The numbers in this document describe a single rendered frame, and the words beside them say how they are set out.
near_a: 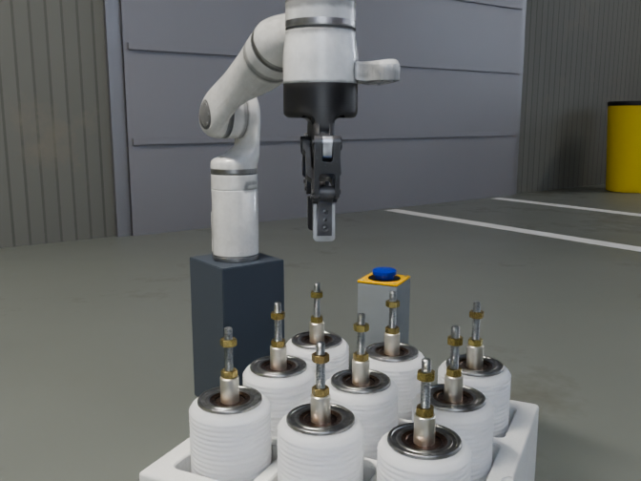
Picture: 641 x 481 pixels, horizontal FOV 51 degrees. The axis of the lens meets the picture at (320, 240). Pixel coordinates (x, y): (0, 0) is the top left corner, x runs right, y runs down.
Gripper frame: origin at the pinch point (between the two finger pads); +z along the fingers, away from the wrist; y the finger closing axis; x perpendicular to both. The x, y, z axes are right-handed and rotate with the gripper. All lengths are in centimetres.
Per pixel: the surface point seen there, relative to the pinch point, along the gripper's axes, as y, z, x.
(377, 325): -35.8, 22.9, 12.9
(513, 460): -1.9, 29.1, 23.2
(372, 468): -2.1, 29.2, 6.3
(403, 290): -37.0, 17.3, 17.6
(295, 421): 0.6, 21.7, -2.8
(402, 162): -361, 17, 89
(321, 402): 1.1, 19.4, 0.1
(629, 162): -427, 23, 283
